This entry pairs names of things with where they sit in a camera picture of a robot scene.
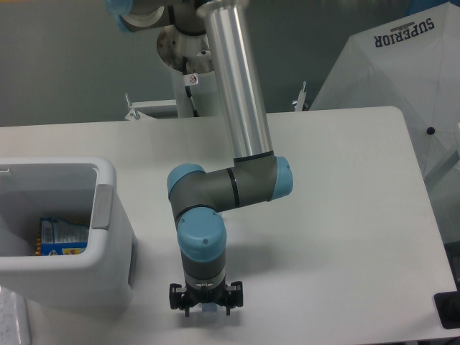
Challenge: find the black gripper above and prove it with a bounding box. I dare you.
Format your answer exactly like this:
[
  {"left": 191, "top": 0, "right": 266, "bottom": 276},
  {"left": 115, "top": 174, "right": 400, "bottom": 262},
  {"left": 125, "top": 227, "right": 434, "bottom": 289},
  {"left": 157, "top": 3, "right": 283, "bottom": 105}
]
[{"left": 169, "top": 280, "right": 244, "bottom": 317}]

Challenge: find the crushed clear plastic bottle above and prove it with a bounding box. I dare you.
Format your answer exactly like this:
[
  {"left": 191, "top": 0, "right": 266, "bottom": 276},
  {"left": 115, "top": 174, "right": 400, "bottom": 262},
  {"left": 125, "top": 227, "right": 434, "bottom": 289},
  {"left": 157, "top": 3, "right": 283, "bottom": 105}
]
[{"left": 201, "top": 303, "right": 218, "bottom": 313}]

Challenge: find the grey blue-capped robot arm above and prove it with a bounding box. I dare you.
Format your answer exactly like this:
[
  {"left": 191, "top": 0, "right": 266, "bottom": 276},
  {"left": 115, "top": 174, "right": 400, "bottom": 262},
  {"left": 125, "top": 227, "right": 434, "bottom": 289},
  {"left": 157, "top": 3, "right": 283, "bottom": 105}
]
[{"left": 105, "top": 1, "right": 293, "bottom": 313}]

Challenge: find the white trash can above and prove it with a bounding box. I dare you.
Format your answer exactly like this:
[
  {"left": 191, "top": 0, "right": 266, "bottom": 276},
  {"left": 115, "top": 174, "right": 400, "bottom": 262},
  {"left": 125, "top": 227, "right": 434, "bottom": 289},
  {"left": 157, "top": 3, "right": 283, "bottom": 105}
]
[{"left": 1, "top": 157, "right": 137, "bottom": 307}]

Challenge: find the blue yellow snack package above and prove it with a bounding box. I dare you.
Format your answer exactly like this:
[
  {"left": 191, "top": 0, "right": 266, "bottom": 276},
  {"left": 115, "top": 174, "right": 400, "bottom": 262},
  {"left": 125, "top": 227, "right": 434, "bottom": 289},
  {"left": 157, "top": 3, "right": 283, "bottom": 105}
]
[{"left": 35, "top": 217, "right": 89, "bottom": 256}]

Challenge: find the black device at table edge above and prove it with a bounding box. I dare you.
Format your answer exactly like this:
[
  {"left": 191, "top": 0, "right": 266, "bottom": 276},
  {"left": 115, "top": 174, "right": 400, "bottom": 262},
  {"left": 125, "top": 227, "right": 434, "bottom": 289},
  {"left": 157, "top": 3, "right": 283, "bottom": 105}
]
[{"left": 434, "top": 291, "right": 459, "bottom": 329}]

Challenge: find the white superior umbrella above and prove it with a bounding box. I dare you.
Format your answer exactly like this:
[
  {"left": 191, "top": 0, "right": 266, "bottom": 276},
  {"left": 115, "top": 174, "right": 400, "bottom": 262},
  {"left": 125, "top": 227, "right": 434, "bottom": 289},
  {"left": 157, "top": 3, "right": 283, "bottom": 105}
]
[{"left": 311, "top": 2, "right": 459, "bottom": 175}]

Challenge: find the white metal base bracket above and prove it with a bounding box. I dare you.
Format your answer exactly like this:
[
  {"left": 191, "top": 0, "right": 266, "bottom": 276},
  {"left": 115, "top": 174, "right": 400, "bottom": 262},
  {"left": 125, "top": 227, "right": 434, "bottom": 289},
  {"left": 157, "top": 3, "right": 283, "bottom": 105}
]
[{"left": 124, "top": 80, "right": 308, "bottom": 121}]

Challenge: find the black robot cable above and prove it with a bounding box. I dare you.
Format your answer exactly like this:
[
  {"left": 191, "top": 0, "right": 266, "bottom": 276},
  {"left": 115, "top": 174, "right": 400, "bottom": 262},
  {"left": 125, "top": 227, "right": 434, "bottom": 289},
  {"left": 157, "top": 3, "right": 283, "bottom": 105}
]
[{"left": 181, "top": 56, "right": 200, "bottom": 118}]

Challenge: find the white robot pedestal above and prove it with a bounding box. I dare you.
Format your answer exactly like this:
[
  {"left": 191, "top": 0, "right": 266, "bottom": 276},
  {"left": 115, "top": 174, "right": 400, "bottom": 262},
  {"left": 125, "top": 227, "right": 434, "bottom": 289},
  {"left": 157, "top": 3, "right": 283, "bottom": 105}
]
[{"left": 157, "top": 25, "right": 223, "bottom": 117}]

